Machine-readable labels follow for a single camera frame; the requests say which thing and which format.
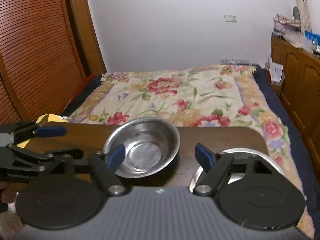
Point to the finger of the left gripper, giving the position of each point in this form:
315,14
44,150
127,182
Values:
22,164
24,131

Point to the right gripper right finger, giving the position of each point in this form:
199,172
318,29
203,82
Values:
262,199

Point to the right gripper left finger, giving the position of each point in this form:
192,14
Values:
57,199

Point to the medium steel bowl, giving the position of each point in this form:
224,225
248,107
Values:
150,143

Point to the person left hand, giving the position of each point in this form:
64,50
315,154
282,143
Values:
8,192

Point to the yellow plush toy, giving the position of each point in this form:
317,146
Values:
46,120

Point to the small steel bowl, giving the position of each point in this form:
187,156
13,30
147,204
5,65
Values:
238,167

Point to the wooden louvered wardrobe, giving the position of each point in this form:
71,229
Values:
49,51

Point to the floral bed blanket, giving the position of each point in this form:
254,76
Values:
210,96

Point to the white paper card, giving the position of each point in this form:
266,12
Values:
276,71

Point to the wooden sideboard cabinet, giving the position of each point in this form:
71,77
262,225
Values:
300,91

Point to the blue box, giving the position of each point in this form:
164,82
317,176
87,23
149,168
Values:
312,37

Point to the stack of folded cloths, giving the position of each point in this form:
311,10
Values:
283,25

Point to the beige curtain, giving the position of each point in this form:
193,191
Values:
304,15

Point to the wall power strip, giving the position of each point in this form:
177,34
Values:
234,61

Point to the white wall switch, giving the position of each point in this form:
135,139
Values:
230,18

